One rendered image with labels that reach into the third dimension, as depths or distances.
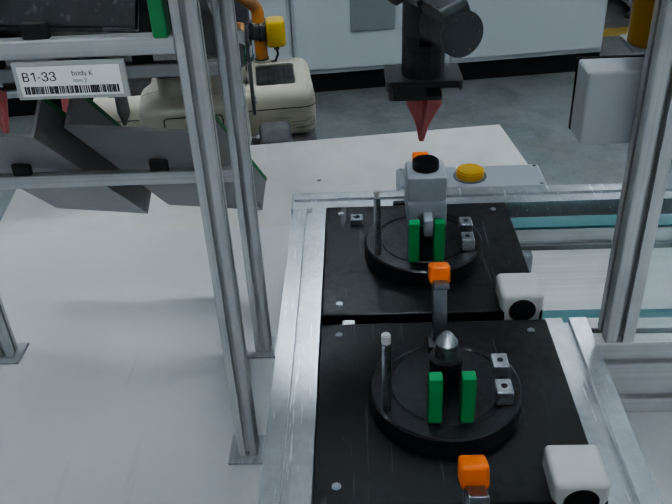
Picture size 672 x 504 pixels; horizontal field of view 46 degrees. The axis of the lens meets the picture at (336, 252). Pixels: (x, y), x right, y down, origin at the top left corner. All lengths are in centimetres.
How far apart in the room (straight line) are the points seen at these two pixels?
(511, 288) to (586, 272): 20
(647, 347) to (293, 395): 37
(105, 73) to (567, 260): 65
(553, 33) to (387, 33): 85
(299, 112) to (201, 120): 129
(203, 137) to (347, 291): 31
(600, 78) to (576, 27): 357
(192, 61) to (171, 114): 102
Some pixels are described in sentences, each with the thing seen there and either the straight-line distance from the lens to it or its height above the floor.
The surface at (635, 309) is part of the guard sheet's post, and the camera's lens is 84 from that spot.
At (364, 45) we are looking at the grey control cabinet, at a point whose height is 24.
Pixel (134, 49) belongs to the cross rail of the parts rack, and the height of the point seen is 130.
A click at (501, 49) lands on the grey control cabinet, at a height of 16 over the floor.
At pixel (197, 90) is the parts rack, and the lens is 63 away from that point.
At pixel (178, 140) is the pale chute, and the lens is 80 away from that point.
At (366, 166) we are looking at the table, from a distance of 141.
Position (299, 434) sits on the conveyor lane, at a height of 96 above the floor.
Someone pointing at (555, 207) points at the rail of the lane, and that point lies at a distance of 111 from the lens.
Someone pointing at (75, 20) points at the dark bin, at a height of 131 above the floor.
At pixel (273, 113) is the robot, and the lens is 193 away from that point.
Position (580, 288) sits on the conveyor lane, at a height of 92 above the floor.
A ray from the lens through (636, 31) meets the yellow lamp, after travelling 74.
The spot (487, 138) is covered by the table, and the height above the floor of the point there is 86.
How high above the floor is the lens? 149
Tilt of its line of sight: 33 degrees down
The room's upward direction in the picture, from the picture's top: 3 degrees counter-clockwise
